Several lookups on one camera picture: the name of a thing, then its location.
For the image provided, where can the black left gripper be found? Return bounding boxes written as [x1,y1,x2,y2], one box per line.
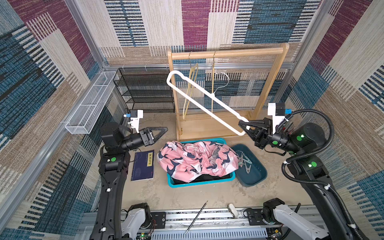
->
[119,128,168,153]

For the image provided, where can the mint clothespin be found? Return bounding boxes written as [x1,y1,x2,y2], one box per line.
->
[241,154,253,165]

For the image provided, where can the pink patterned shorts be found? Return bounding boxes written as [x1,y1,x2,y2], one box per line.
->
[157,141,239,183]

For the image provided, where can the white clothespin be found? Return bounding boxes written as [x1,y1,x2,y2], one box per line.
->
[244,163,252,174]

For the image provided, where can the white hanger of pink shorts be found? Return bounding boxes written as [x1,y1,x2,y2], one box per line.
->
[166,70,251,137]

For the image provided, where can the black shorts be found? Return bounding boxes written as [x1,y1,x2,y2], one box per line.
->
[167,172,236,188]

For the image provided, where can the yellow hanger of black shorts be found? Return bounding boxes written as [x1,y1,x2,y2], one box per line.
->
[211,51,216,113]

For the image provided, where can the yellow hanger of beige shorts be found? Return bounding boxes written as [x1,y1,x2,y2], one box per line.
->
[183,62,199,119]

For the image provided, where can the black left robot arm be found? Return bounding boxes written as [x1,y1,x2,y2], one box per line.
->
[90,122,168,240]

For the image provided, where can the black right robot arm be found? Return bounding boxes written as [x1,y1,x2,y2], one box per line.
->
[239,109,367,240]

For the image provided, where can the wooden clothes rack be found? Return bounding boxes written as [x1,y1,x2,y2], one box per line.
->
[166,43,290,141]

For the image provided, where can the dark blue book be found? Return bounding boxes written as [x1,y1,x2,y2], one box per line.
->
[131,150,155,181]

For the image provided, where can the dark teal plastic tray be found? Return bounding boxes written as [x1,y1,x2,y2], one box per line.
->
[232,144,268,187]

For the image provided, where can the turquoise plastic basket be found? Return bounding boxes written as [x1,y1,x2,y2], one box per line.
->
[167,138,236,188]

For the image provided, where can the small white block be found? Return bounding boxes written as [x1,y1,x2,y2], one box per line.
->
[227,204,239,219]

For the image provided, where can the thin metal rod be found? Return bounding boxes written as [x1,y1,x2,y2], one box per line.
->
[184,201,208,235]

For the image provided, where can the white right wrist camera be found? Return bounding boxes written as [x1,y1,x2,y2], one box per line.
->
[267,103,292,128]

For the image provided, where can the black wire shelf rack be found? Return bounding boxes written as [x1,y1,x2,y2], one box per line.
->
[114,68,175,113]

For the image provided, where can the white wire wall basket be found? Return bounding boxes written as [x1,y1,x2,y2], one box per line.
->
[65,72,116,135]

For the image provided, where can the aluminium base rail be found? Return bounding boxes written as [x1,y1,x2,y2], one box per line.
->
[80,205,316,240]

